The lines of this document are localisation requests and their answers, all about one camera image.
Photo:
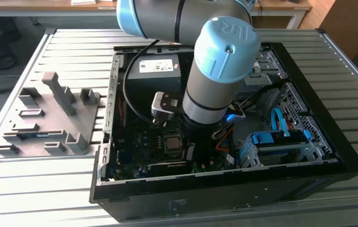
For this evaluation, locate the black graphics card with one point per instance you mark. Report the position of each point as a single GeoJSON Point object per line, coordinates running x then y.
{"type": "Point", "coordinates": [170, 167]}

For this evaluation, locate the white box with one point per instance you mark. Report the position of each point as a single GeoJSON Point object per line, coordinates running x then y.
{"type": "Point", "coordinates": [83, 2]}

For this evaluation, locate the dark green motherboard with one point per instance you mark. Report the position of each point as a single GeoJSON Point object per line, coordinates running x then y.
{"type": "Point", "coordinates": [142, 151]}

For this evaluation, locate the pale blue teach pendant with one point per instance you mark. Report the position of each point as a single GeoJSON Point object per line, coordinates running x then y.
{"type": "Point", "coordinates": [251, 2]}

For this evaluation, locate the black PC case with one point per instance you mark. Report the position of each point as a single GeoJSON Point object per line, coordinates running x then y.
{"type": "Point", "coordinates": [198, 201]}

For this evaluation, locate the brown wooden cabinet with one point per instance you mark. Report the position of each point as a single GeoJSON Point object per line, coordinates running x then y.
{"type": "Point", "coordinates": [356, 23]}

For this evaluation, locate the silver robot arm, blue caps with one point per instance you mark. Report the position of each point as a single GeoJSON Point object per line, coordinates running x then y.
{"type": "Point", "coordinates": [211, 94]}

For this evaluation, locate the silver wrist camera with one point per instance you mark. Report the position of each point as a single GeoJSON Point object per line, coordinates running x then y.
{"type": "Point", "coordinates": [159, 104]}
{"type": "Point", "coordinates": [239, 115]}

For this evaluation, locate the hard disk in blue carrier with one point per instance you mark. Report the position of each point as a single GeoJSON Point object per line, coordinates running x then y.
{"type": "Point", "coordinates": [263, 138]}

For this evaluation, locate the grey parts rack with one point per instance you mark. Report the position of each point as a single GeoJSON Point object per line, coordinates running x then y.
{"type": "Point", "coordinates": [57, 123]}

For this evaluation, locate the wooden top desk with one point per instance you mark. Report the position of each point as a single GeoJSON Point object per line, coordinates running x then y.
{"type": "Point", "coordinates": [41, 7]}

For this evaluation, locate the metal disk bay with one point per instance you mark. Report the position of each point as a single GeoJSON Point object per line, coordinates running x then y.
{"type": "Point", "coordinates": [280, 147]}

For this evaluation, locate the grey power supply unit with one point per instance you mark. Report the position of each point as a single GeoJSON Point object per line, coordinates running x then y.
{"type": "Point", "coordinates": [147, 75]}

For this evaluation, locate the RAM stick with blue label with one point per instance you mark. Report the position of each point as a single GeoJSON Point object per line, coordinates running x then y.
{"type": "Point", "coordinates": [35, 136]}

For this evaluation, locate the metal drive cage with latches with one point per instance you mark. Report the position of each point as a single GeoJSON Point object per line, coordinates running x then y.
{"type": "Point", "coordinates": [267, 80]}

